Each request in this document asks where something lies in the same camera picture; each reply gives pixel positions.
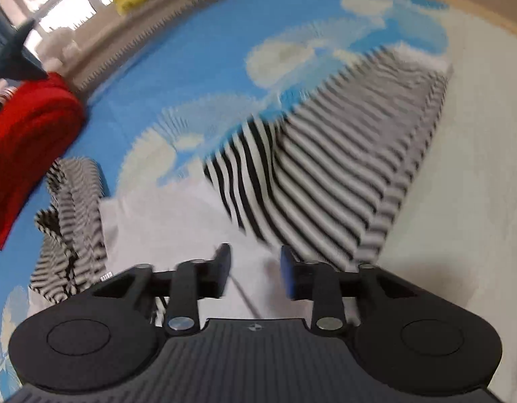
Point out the white plush toy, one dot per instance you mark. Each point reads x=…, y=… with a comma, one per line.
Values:
x=61, y=48

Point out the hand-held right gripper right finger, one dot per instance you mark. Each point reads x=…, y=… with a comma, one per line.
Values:
x=288, y=273

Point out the white top with striped sleeves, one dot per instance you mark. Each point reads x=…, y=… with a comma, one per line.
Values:
x=174, y=226

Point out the dark grey plush toy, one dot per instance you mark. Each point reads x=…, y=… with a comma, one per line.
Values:
x=17, y=56

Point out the red cloth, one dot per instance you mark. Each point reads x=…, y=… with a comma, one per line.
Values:
x=29, y=142

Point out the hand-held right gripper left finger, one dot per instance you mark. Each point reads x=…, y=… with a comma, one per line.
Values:
x=223, y=269

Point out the black white striped shirt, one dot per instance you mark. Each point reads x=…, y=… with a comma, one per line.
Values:
x=334, y=163

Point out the blue cloud printed blanket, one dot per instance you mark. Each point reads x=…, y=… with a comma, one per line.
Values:
x=225, y=71

